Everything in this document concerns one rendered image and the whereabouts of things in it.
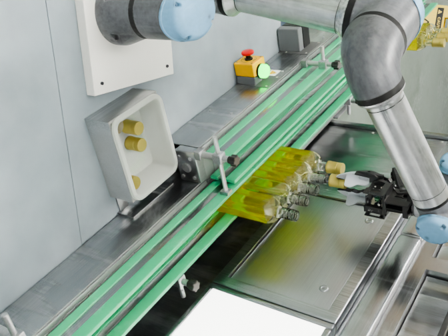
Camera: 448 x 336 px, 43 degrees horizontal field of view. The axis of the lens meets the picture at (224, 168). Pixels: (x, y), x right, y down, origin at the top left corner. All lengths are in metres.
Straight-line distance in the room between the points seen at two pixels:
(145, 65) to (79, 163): 0.30
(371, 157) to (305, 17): 0.83
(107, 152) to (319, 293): 0.60
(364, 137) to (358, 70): 1.01
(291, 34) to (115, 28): 0.82
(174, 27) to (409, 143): 0.52
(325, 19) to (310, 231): 0.63
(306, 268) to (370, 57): 0.62
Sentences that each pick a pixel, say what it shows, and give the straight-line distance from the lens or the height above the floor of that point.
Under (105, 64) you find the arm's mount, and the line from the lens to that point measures 1.35.
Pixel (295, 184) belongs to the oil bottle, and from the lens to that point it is 1.52.
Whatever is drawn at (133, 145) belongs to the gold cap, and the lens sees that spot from 1.41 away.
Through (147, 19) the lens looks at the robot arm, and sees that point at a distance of 1.25.
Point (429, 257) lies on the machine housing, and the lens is 1.53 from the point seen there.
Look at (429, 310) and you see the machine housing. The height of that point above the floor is 1.47.
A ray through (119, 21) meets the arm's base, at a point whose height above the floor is 0.84.
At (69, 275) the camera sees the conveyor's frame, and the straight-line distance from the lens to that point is 1.34.
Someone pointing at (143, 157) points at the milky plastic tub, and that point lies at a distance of 1.49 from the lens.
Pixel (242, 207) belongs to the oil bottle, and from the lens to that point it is 1.48.
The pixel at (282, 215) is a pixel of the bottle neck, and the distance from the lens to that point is 1.44.
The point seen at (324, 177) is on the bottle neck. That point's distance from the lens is 1.55.
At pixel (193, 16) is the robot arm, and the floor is 1.00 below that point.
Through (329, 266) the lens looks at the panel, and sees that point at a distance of 1.47.
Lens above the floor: 1.76
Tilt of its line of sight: 34 degrees down
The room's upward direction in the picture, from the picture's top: 101 degrees clockwise
